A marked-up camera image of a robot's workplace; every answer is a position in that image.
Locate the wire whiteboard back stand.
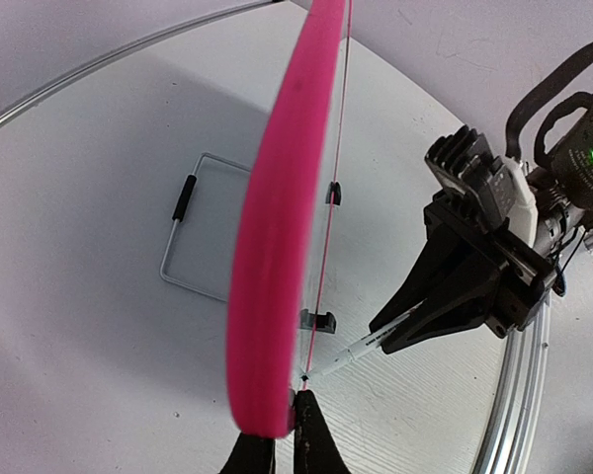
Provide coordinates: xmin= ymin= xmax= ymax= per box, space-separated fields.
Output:
xmin=159 ymin=152 xmax=252 ymax=302

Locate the pink-framed whiteboard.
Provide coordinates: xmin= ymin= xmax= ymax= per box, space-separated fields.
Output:
xmin=225 ymin=1 xmax=352 ymax=438

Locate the green whiteboard marker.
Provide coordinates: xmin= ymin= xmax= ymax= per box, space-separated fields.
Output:
xmin=300 ymin=306 xmax=417 ymax=383

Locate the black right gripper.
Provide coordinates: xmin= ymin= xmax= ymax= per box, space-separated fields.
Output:
xmin=370 ymin=92 xmax=593 ymax=355

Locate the aluminium front rail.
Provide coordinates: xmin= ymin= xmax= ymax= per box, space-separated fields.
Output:
xmin=471 ymin=297 xmax=551 ymax=473

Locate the whiteboard stand foot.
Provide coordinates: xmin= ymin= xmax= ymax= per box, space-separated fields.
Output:
xmin=299 ymin=309 xmax=337 ymax=334
xmin=325 ymin=181 xmax=342 ymax=206

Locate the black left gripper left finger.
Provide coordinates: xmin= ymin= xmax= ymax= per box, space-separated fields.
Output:
xmin=219 ymin=433 xmax=276 ymax=474

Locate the right whiteboard stand foot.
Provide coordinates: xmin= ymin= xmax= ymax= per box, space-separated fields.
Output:
xmin=325 ymin=181 xmax=342 ymax=206

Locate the left whiteboard stand foot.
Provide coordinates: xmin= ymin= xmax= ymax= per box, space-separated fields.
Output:
xmin=299 ymin=309 xmax=337 ymax=334

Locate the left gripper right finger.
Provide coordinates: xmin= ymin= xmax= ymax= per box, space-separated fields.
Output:
xmin=294 ymin=390 xmax=350 ymax=473

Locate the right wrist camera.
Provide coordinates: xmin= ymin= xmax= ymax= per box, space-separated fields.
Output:
xmin=424 ymin=125 xmax=539 ymax=246

